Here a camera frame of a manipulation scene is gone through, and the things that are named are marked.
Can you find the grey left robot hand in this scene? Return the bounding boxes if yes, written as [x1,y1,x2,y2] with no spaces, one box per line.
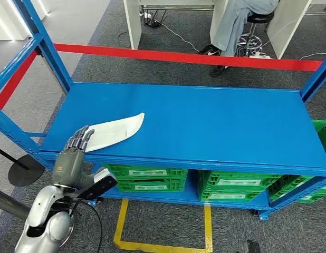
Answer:
[52,125,96,191]

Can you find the white curved plastic part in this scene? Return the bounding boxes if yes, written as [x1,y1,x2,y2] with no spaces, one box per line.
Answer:
[84,112,145,153]

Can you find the blue metal shelf rack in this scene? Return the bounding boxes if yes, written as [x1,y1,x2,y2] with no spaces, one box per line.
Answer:
[0,0,326,221]

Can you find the green plastic crate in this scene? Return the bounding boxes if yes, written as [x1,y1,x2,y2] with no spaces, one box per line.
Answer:
[115,178,187,193]
[103,164,188,180]
[199,188,264,203]
[267,120,326,202]
[297,184,326,205]
[199,170,283,192]

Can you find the red barrier belt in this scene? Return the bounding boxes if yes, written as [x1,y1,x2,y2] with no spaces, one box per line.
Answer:
[53,43,322,72]
[0,50,39,111]

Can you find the white desk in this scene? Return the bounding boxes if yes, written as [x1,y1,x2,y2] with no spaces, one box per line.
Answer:
[123,0,230,50]
[267,0,313,60]

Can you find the person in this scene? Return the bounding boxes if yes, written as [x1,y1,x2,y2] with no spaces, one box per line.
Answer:
[199,0,280,78]

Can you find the white power strip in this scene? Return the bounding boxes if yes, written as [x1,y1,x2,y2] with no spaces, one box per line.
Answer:
[248,52,272,60]

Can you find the black round stool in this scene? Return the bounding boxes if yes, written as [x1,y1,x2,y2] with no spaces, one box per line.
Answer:
[236,10,275,59]

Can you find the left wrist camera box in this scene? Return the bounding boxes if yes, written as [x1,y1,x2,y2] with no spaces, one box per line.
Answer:
[78,168,118,201]

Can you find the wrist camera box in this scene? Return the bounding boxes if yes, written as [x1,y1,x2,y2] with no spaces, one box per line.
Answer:
[78,168,118,201]
[245,240,261,253]

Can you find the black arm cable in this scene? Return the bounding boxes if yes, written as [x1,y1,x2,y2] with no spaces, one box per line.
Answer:
[70,198,103,253]

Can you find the black cable bundle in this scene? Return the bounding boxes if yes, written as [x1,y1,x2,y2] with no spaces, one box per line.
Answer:
[141,9,168,28]

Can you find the white cable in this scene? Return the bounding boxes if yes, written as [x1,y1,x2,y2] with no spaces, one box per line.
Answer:
[162,23,201,53]
[300,52,326,61]

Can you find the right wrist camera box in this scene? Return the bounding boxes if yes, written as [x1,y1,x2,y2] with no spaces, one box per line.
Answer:
[245,240,261,253]

